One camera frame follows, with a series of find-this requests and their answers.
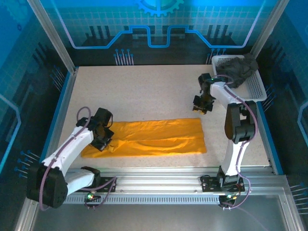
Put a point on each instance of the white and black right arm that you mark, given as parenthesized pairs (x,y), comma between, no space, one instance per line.
(221,93)

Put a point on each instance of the small LED circuit board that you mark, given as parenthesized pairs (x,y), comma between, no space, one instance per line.
(228,196)
(90,196)

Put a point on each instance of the blue table edge trim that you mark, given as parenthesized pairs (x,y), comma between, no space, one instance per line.
(61,103)

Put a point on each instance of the dark grey t-shirt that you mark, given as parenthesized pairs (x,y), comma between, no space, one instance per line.
(238,68)

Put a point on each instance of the aluminium frame post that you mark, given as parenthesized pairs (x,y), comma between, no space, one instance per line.
(53,33)
(267,26)

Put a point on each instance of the white perforated plastic basket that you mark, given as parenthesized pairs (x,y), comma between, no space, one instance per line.
(256,84)

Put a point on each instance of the orange t-shirt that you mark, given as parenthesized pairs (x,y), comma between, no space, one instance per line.
(156,139)

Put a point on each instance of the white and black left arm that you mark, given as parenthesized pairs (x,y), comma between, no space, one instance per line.
(67,149)

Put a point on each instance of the aluminium mounting rail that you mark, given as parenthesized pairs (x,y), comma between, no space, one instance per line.
(156,180)

